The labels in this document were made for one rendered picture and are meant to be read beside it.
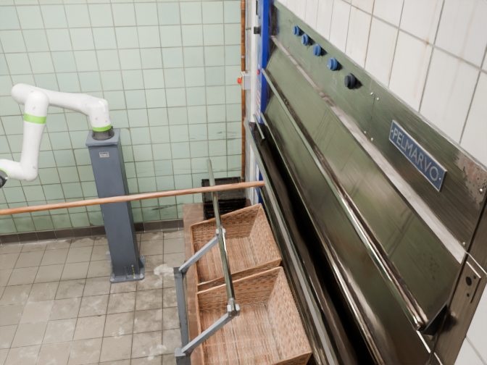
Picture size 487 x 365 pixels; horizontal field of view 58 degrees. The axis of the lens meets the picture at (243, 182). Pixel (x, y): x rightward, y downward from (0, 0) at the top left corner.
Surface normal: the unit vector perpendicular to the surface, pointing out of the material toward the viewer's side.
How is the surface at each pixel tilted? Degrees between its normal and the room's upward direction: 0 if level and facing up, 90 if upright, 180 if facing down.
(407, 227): 70
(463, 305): 90
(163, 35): 90
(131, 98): 90
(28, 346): 0
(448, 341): 90
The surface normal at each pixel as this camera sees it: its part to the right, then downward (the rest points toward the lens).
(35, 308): 0.00, -0.85
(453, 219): -0.99, 0.07
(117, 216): 0.16, 0.52
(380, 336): -0.93, -0.22
